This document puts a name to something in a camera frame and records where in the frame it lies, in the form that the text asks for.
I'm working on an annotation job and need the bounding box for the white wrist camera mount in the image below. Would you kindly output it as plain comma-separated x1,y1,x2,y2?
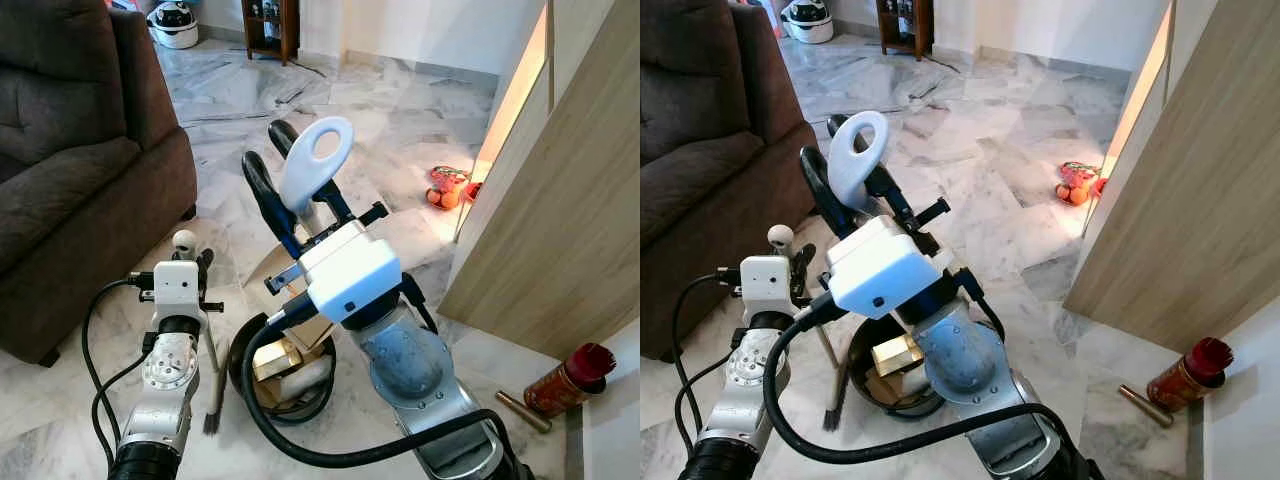
825,215,946,321
150,260,201,319
298,220,403,323
740,255,794,316

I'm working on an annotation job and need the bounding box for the tall light wood panel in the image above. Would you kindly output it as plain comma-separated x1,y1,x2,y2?
1062,0,1280,353
437,0,641,361

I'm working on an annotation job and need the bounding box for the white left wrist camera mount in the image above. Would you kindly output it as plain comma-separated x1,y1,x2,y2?
740,255,794,316
150,260,201,319

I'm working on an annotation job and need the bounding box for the dark brown sofa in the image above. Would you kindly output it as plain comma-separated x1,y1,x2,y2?
0,0,198,366
640,0,819,361

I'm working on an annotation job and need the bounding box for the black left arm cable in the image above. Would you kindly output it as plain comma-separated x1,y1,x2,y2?
80,275,156,466
672,272,746,461

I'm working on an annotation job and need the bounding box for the dark wooden shelf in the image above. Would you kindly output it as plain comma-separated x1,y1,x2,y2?
240,0,301,66
875,0,936,61

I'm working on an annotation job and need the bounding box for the brass coloured cylinder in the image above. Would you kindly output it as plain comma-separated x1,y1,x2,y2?
1118,384,1176,429
495,390,553,434

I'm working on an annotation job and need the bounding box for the red lidded jar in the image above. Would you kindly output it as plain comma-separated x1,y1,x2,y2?
523,343,618,418
1147,337,1236,413

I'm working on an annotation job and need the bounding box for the gold box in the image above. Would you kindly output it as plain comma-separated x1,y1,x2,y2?
870,335,926,379
252,338,306,381

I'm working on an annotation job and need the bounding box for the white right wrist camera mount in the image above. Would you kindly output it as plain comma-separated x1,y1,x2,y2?
825,215,946,321
298,220,403,323

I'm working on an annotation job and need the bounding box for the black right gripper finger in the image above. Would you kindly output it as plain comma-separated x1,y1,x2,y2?
268,120,353,226
243,150,301,259
828,113,916,229
800,147,853,241

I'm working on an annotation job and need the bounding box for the wooden broom with purple bristles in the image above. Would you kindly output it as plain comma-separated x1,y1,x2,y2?
173,229,225,437
767,224,849,433

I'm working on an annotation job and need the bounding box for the white crumpled wrapper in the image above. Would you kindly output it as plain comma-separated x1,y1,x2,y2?
275,358,333,403

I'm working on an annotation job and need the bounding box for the red and orange toy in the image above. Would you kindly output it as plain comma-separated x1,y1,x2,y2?
1055,160,1109,208
425,165,483,211

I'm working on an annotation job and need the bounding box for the white helmet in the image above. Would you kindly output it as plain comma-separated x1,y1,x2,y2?
780,0,836,44
148,0,201,49

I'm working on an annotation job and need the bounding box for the black round waste bin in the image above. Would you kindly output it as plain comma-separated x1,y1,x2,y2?
228,310,339,426
845,315,951,419

